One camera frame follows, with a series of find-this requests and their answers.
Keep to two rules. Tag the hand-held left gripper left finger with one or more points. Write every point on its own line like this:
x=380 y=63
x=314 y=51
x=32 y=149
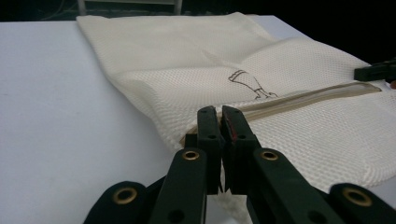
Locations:
x=208 y=137

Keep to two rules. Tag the cream mesh laundry bag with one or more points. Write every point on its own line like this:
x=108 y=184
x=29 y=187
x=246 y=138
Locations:
x=193 y=62

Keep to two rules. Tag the white table mat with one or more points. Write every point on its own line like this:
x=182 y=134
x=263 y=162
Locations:
x=62 y=109

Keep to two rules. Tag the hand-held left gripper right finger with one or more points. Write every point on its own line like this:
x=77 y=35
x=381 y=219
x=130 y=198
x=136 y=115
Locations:
x=239 y=140

